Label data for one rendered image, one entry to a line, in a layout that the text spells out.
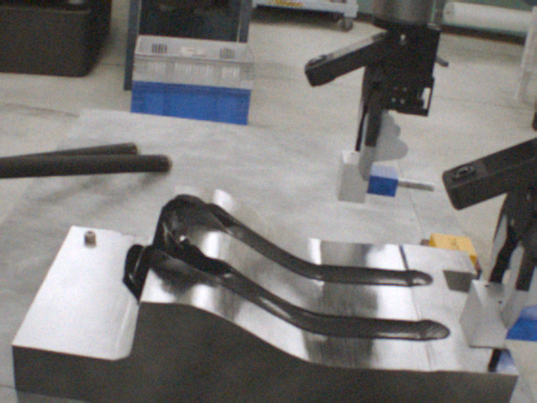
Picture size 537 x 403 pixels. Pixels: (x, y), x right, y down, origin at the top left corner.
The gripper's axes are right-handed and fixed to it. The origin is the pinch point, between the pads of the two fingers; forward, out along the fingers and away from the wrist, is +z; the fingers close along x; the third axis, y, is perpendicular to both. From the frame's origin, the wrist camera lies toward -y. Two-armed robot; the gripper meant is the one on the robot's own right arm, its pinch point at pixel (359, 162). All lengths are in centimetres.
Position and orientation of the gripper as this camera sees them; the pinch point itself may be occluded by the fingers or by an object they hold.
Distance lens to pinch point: 102.6
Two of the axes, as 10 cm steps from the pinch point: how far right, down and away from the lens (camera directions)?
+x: 0.2, -4.2, 9.1
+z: -1.2, 9.0, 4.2
